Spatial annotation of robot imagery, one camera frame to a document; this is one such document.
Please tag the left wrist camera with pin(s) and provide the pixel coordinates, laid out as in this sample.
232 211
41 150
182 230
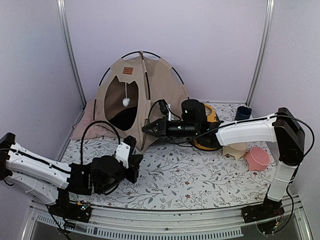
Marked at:
124 150

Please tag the front aluminium rail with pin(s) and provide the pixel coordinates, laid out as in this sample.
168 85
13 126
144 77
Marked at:
112 223

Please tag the left aluminium frame post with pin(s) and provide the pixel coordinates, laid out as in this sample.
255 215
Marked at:
61 7

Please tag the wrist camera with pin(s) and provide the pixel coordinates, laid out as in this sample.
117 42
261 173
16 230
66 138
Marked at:
124 150
165 109

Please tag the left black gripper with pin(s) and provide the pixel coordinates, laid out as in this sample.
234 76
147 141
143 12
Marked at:
134 164

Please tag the pink pet bowl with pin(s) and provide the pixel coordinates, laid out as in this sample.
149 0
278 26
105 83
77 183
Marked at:
257 158

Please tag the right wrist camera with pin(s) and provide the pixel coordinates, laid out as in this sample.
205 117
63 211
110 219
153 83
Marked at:
165 109

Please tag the dark blue mug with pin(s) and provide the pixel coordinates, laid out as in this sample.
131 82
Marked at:
243 113

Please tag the beige fabric pet tent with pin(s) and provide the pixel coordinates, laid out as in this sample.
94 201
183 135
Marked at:
127 124

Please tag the aluminium frame post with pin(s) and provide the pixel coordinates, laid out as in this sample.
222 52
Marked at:
268 18
61 7

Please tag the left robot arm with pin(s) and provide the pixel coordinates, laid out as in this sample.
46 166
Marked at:
52 182

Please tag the right aluminium frame post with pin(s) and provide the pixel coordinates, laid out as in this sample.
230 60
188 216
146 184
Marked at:
268 18

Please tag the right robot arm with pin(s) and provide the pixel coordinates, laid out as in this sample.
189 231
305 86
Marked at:
280 127

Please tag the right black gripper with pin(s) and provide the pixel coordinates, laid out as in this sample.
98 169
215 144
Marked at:
161 130

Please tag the yellow pet bowl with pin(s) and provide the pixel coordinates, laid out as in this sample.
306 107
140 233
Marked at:
208 142

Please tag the cream pet bowl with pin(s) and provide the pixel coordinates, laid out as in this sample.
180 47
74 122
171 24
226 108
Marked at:
236 150

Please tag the black tent pole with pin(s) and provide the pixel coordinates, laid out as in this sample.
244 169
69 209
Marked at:
162 57
148 99

